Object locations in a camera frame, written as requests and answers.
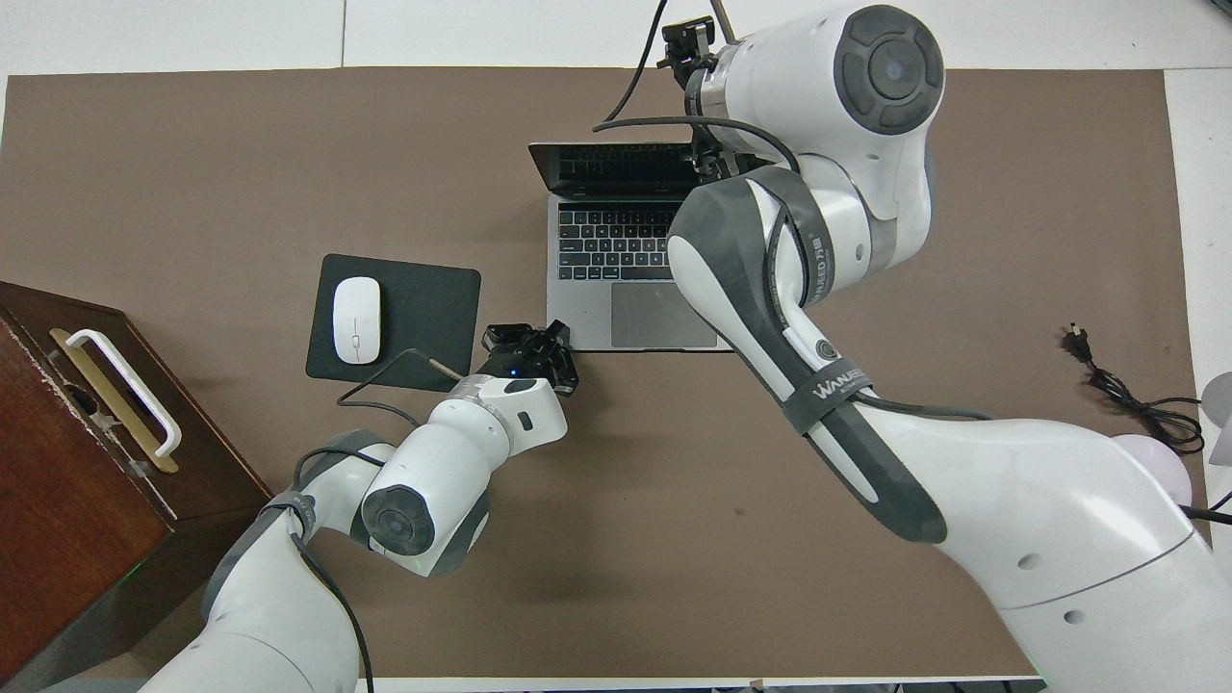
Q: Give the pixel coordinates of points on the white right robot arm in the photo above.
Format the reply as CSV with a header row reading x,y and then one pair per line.
x,y
1011,500

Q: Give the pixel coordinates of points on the white computer mouse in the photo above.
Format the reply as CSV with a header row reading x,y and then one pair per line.
x,y
356,308

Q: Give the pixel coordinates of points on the black mouse pad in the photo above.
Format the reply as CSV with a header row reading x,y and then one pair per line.
x,y
428,308

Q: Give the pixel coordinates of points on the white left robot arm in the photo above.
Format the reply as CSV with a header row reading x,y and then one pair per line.
x,y
433,462

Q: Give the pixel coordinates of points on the gold metal box plate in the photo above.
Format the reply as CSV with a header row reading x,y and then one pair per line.
x,y
159,454

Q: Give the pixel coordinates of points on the dark brown wooden box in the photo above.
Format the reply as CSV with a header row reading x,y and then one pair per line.
x,y
58,500

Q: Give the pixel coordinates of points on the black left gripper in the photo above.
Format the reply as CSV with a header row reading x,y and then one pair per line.
x,y
520,366

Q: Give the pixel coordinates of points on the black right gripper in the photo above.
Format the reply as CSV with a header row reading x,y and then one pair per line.
x,y
696,106

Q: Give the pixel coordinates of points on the brown table mat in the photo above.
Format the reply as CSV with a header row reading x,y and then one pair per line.
x,y
192,144

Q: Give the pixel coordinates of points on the grey apple laptop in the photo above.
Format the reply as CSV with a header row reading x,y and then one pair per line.
x,y
577,318

